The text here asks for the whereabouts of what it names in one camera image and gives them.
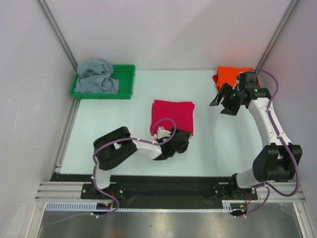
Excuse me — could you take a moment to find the crimson red t shirt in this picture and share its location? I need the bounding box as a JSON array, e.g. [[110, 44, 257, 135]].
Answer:
[[150, 100, 195, 135]]

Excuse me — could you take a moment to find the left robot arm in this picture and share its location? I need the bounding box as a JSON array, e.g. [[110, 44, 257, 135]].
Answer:
[[92, 126, 192, 198]]

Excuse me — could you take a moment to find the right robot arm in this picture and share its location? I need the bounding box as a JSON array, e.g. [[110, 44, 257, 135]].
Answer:
[[210, 83, 303, 199]]

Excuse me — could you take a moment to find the folded orange t shirt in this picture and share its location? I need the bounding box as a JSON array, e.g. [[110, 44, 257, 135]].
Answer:
[[216, 66, 253, 91]]

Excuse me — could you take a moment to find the green plastic bin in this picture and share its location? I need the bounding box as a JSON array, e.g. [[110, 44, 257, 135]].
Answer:
[[69, 64, 135, 100]]

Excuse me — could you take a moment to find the crumpled grey t shirt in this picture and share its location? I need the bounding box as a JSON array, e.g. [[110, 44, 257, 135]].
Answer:
[[74, 59, 119, 94]]

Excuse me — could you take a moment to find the aluminium front extrusion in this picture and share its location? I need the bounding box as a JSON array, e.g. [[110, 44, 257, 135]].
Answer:
[[35, 181, 306, 203]]

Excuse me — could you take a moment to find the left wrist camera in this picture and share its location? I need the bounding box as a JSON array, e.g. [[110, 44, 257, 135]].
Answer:
[[153, 126, 172, 140]]

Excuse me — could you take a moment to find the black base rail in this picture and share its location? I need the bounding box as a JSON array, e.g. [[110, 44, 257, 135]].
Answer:
[[50, 174, 270, 204]]

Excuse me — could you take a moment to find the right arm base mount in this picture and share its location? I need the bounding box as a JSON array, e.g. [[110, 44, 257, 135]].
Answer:
[[211, 182, 258, 201]]

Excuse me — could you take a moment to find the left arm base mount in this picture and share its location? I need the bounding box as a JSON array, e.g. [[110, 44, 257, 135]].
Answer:
[[80, 183, 127, 200]]

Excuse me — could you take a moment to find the aluminium frame post right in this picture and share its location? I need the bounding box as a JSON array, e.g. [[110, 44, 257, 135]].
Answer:
[[256, 0, 301, 69]]

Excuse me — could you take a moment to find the aluminium frame post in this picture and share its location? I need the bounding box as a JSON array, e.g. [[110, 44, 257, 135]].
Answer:
[[36, 0, 77, 71], [256, 0, 301, 69]]

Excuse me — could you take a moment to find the white slotted cable duct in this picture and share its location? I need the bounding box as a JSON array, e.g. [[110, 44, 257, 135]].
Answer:
[[46, 200, 246, 212]]

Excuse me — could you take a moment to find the aluminium frame post left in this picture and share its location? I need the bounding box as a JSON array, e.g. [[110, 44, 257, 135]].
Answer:
[[36, 0, 77, 71]]

